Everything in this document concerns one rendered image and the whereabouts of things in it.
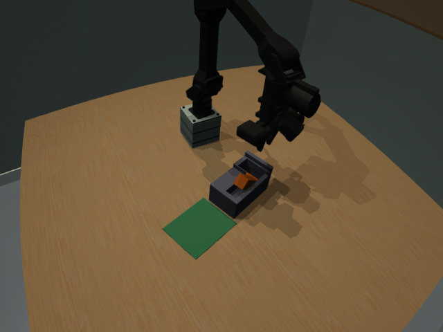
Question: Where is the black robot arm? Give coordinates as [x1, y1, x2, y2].
[186, 0, 321, 142]

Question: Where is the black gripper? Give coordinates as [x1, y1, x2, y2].
[237, 94, 287, 151]

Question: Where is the orange block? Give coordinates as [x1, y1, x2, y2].
[233, 172, 258, 190]

